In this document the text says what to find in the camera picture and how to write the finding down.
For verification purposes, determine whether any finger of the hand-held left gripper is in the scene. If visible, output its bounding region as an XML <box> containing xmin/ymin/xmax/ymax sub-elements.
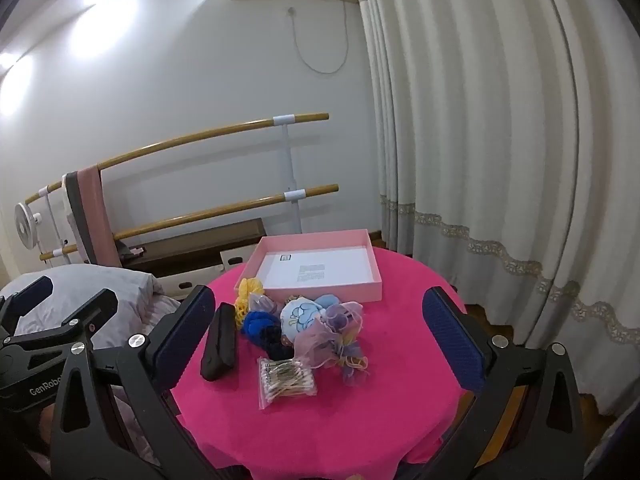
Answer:
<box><xmin>62</xmin><ymin>288</ymin><xmax>120</xmax><ymax>350</ymax></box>
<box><xmin>0</xmin><ymin>275</ymin><xmax>54</xmax><ymax>336</ymax></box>

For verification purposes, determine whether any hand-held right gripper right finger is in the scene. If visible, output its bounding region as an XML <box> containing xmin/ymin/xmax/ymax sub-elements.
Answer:
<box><xmin>415</xmin><ymin>286</ymin><xmax>587</xmax><ymax>480</ymax></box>

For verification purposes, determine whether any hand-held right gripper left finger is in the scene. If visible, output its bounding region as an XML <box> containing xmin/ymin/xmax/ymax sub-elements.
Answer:
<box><xmin>50</xmin><ymin>285</ymin><xmax>236</xmax><ymax>480</ymax></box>

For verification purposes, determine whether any black case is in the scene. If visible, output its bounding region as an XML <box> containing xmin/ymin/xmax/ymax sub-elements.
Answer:
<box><xmin>200</xmin><ymin>302</ymin><xmax>239</xmax><ymax>384</ymax></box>

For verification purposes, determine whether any blue knit scrunchie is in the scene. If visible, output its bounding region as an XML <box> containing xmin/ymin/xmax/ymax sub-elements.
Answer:
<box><xmin>240</xmin><ymin>310</ymin><xmax>277</xmax><ymax>344</ymax></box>

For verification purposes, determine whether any yellow crochet scrunchie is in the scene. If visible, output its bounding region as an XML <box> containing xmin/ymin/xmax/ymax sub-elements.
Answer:
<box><xmin>234</xmin><ymin>277</ymin><xmax>266</xmax><ymax>326</ymax></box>

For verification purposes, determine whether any navy scrunchie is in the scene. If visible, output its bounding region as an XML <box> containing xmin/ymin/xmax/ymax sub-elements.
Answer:
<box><xmin>260</xmin><ymin>327</ymin><xmax>296</xmax><ymax>361</ymax></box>

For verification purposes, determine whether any cotton swab bag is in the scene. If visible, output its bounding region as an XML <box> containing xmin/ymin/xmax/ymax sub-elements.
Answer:
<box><xmin>256</xmin><ymin>356</ymin><xmax>320</xmax><ymax>413</ymax></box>

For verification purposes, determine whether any white printed cloth pouch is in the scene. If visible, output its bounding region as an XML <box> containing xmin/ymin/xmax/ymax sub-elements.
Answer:
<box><xmin>279</xmin><ymin>297</ymin><xmax>326</xmax><ymax>344</ymax></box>

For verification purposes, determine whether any light blue fluffy scrunchie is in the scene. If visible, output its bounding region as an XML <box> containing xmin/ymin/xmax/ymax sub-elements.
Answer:
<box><xmin>312</xmin><ymin>294</ymin><xmax>344</xmax><ymax>314</ymax></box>

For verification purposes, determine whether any pink cardboard box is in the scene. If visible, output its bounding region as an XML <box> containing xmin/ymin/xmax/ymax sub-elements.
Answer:
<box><xmin>248</xmin><ymin>228</ymin><xmax>384</xmax><ymax>304</ymax></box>

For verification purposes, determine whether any grey pillow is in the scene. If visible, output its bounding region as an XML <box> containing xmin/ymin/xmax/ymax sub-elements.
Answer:
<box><xmin>0</xmin><ymin>265</ymin><xmax>166</xmax><ymax>352</ymax></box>

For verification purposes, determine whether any round pink table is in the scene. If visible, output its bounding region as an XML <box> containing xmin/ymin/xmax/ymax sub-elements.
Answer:
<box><xmin>167</xmin><ymin>245</ymin><xmax>469</xmax><ymax>480</ymax></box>

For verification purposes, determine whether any small white fan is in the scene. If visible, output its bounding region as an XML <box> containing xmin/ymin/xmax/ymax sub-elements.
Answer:
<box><xmin>14</xmin><ymin>202</ymin><xmax>44</xmax><ymax>250</ymax></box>

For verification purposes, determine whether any low brown white cabinet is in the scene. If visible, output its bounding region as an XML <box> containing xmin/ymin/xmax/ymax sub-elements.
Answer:
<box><xmin>114</xmin><ymin>218</ymin><xmax>267</xmax><ymax>292</ymax></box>

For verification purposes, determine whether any pink grey hanging mat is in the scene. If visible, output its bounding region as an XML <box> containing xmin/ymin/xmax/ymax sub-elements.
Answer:
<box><xmin>61</xmin><ymin>162</ymin><xmax>124</xmax><ymax>269</ymax></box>

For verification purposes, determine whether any cream curtain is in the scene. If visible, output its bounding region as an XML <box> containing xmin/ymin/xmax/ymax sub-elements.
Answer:
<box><xmin>350</xmin><ymin>0</ymin><xmax>640</xmax><ymax>421</ymax></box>

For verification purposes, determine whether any white barre post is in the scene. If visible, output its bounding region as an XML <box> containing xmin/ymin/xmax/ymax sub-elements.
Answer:
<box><xmin>272</xmin><ymin>114</ymin><xmax>307</xmax><ymax>235</ymax></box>
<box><xmin>37</xmin><ymin>186</ymin><xmax>71</xmax><ymax>262</ymax></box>

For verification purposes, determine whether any short wooden barre rail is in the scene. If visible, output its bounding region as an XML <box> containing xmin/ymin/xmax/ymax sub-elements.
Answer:
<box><xmin>40</xmin><ymin>185</ymin><xmax>340</xmax><ymax>262</ymax></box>

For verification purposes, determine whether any long wooden barre rail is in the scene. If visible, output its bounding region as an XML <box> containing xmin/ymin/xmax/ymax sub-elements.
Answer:
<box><xmin>25</xmin><ymin>112</ymin><xmax>330</xmax><ymax>206</ymax></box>

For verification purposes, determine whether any white power cable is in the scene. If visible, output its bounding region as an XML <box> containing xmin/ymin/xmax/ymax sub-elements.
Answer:
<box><xmin>288</xmin><ymin>0</ymin><xmax>351</xmax><ymax>75</ymax></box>

